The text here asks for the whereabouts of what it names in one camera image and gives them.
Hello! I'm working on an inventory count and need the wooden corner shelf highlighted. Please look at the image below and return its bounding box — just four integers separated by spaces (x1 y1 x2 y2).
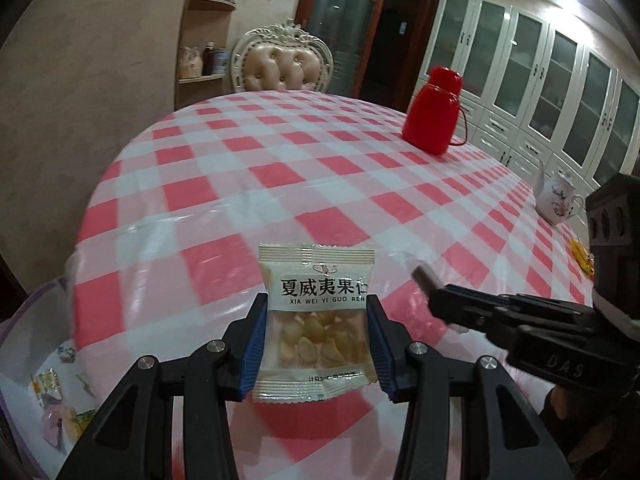
177 0 236 81

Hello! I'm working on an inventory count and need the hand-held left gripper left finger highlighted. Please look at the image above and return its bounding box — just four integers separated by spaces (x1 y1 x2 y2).
57 292 271 480

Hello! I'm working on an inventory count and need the pink snack packet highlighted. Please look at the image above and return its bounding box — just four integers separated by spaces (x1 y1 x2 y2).
42 402 76 446

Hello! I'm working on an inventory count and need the red thermos jug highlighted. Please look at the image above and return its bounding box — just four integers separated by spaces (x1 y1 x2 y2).
402 66 471 155

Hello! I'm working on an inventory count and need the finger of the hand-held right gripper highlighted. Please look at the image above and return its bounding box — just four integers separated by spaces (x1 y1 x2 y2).
409 260 506 306
429 286 597 344

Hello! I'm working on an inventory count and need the dark wooden door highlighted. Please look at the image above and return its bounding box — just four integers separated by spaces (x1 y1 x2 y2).
300 0 443 111

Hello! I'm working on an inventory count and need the pink white checkered tablecloth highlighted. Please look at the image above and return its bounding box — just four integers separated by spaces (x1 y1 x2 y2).
72 91 601 480

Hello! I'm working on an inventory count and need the white floral teapot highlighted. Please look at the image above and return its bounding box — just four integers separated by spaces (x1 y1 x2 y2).
532 160 585 226

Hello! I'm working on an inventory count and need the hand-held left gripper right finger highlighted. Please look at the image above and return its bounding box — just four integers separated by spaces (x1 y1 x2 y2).
367 294 576 480

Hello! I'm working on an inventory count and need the green yellow snack packet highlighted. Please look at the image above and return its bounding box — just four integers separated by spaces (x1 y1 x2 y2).
30 367 66 403

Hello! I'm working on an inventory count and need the pale food bag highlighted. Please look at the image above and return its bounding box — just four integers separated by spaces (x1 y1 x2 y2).
180 46 203 78

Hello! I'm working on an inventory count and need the white nut packet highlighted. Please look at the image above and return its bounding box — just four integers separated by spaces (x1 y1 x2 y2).
251 242 378 405

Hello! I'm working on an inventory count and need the cream tufted dining chair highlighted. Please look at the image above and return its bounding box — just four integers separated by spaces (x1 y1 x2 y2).
230 19 333 95

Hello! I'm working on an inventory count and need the clear plastic container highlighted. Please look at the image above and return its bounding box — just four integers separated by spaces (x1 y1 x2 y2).
0 280 116 480

